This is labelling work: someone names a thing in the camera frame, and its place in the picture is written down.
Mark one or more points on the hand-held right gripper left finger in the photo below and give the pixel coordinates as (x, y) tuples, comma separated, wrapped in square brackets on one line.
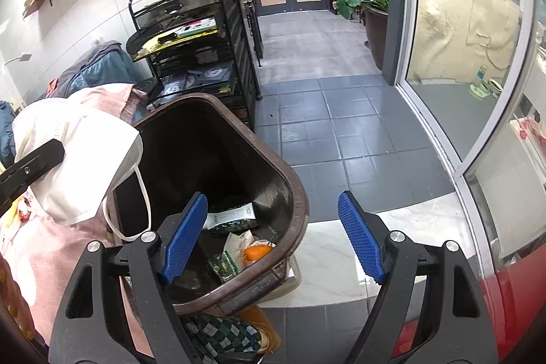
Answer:
[(183, 244)]

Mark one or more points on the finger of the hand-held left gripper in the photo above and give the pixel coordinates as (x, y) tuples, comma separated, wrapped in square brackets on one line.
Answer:
[(34, 161)]

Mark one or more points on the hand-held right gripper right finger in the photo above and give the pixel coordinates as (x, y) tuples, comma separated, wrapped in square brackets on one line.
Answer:
[(362, 240)]

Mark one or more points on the plastic bag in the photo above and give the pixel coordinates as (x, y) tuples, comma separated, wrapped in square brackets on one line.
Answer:
[(232, 251)]

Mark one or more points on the white face mask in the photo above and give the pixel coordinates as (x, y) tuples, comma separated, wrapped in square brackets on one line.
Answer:
[(85, 159)]

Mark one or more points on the orange fruit peel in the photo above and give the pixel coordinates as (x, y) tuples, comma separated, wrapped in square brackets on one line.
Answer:
[(256, 254)]

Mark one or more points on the dark brown trash bin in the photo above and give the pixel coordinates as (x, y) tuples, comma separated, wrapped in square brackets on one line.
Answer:
[(192, 142)]

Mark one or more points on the person's left hand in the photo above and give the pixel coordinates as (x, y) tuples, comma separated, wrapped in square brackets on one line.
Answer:
[(10, 300)]

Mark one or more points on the red cloth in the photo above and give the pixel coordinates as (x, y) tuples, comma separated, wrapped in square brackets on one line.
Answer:
[(51, 87)]

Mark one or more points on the argyle patterned slipper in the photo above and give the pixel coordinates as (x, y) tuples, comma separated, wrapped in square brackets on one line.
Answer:
[(222, 332)]

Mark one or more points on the white floor lamp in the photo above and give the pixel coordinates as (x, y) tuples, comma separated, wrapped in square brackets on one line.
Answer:
[(23, 58)]

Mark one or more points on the grey massage bed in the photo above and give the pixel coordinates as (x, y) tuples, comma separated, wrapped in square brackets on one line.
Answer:
[(98, 69)]

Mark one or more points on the grey towel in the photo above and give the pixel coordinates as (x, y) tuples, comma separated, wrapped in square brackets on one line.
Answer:
[(91, 55)]

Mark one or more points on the yellow paper sheet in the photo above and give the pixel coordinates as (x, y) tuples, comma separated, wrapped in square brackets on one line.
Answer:
[(158, 42)]

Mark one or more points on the pale green bowl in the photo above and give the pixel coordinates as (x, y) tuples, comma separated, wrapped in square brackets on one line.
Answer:
[(478, 91)]

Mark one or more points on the small round cup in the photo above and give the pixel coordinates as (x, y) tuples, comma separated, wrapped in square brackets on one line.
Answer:
[(495, 87)]

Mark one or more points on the black trolley cart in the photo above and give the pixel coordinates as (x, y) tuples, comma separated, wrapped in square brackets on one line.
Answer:
[(239, 48)]

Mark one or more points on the potted green plant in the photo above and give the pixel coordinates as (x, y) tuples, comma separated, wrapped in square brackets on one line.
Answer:
[(375, 31)]

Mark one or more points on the flat green white box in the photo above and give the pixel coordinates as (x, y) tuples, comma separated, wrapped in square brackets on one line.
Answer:
[(197, 27)]

